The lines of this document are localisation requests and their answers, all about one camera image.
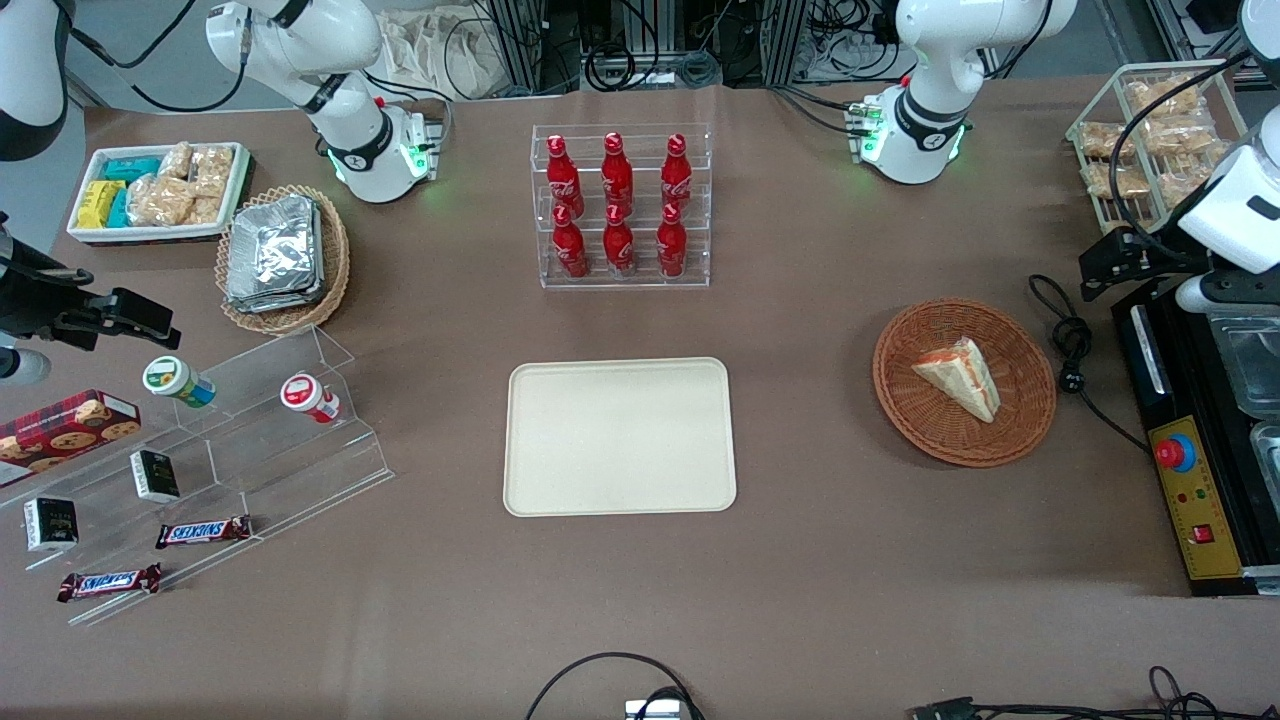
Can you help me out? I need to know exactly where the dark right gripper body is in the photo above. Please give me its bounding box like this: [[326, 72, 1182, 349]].
[[0, 238, 97, 346]]

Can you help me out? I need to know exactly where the triangular sandwich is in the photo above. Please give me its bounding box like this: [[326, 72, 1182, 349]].
[[910, 337, 1002, 425]]

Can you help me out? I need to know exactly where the white rectangular snack tray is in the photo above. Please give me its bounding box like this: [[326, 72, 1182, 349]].
[[66, 142, 251, 247]]

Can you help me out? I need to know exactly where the oval tan wicker basket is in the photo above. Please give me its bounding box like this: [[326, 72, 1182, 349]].
[[215, 184, 352, 336]]

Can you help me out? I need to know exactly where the round brown wicker basket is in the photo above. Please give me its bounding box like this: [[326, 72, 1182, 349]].
[[872, 298, 1058, 469]]

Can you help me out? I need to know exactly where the beige plastic serving tray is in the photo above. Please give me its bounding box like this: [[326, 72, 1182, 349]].
[[503, 357, 738, 518]]

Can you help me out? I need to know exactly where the clear crispy snack bag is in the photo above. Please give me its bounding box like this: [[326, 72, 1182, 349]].
[[1140, 114, 1227, 157], [1077, 121, 1137, 161], [1125, 77, 1202, 120], [1155, 162, 1219, 208], [1084, 162, 1152, 200]]

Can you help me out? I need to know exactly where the green lid yogurt cup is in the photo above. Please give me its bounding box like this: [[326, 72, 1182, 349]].
[[142, 355, 218, 410]]

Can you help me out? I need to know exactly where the red cookie box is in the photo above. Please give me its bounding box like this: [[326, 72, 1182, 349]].
[[0, 389, 143, 491]]

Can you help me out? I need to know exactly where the yellow snack packet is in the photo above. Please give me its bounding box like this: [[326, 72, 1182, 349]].
[[77, 180, 126, 230]]

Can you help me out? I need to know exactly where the silver foil pack stack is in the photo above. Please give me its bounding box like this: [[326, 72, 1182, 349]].
[[225, 194, 327, 315]]

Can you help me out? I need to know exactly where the large clear plastic container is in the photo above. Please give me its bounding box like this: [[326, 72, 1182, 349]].
[[1205, 305, 1280, 420]]

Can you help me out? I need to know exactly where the small black white box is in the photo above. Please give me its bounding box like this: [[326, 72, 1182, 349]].
[[23, 497, 81, 554], [130, 449, 183, 505]]

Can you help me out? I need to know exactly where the red lid yogurt cup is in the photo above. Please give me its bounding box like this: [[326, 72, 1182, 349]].
[[279, 372, 343, 426]]

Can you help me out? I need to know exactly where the red emergency stop button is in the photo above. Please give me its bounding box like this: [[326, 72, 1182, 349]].
[[1153, 433, 1198, 474]]

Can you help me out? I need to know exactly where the clear acrylic stepped shelf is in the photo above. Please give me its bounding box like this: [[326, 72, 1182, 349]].
[[0, 325, 395, 629]]

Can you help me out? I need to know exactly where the small clear plastic container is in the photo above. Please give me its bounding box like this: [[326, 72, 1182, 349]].
[[1249, 420, 1280, 492]]

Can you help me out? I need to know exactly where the brown Snickers bar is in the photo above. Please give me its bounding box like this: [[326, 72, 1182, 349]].
[[56, 563, 164, 604], [155, 515, 254, 551]]

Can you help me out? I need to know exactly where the black machine with yellow panel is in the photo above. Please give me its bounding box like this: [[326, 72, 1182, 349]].
[[1111, 275, 1280, 599]]

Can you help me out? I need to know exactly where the white cloth bag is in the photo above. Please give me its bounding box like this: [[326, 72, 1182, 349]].
[[374, 8, 507, 102]]

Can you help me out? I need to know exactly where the red cola bottle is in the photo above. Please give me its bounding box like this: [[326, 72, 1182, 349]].
[[600, 131, 636, 215], [660, 133, 695, 212], [551, 205, 590, 280], [655, 203, 690, 279], [602, 203, 637, 279], [545, 134, 586, 217]]

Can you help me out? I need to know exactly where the clear acrylic bottle rack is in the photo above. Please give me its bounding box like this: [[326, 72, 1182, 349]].
[[530, 123, 713, 291]]

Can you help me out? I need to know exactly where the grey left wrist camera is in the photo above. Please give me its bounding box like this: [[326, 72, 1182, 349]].
[[1174, 266, 1280, 314]]

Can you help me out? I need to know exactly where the black power cable with plug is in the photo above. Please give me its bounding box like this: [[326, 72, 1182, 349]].
[[1028, 273, 1151, 454]]

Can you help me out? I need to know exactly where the white wire rack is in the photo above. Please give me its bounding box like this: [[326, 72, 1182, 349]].
[[1064, 59, 1253, 237]]

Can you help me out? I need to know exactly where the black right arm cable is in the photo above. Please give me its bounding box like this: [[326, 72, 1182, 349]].
[[58, 0, 253, 114]]

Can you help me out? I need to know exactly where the black connector with cables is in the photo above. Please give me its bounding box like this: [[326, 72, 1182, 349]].
[[905, 664, 1280, 720]]

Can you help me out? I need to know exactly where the black looped cable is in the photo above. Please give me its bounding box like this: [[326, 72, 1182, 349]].
[[524, 651, 707, 720]]

